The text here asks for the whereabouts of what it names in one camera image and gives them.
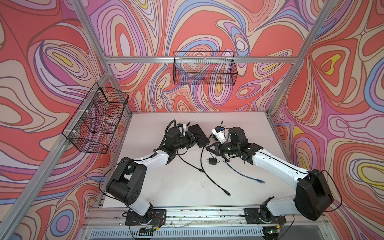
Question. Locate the aluminium frame struts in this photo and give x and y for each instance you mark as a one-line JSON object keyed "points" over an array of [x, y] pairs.
{"points": [[49, 64]]}

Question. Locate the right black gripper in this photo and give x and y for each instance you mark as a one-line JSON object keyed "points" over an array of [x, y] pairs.
{"points": [[217, 150]]}

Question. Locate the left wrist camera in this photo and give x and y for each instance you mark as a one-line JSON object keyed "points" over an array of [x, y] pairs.
{"points": [[182, 128]]}

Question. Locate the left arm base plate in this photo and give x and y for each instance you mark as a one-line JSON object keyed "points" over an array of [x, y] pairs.
{"points": [[155, 218]]}

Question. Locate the left black wire basket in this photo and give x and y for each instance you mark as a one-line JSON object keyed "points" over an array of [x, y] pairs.
{"points": [[96, 120]]}

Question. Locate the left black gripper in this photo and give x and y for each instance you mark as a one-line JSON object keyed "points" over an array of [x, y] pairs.
{"points": [[190, 139]]}

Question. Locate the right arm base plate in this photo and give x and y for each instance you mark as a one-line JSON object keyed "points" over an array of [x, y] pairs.
{"points": [[263, 216]]}

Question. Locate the black wire basket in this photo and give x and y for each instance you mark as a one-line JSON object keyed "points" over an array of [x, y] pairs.
{"points": [[96, 120], [204, 68]]}

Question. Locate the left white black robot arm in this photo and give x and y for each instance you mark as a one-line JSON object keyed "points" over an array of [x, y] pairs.
{"points": [[127, 180]]}

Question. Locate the aluminium front rail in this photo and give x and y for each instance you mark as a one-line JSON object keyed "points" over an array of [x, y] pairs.
{"points": [[203, 223]]}

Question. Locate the black power adapter with cord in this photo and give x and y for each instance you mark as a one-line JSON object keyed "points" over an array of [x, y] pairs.
{"points": [[213, 160]]}

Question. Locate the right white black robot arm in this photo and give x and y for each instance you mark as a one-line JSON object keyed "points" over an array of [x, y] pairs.
{"points": [[312, 194]]}

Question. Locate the rear black wire basket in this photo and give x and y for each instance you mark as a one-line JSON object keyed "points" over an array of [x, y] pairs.
{"points": [[204, 68]]}

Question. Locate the black network switch box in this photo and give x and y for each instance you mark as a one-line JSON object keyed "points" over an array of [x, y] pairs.
{"points": [[201, 139]]}

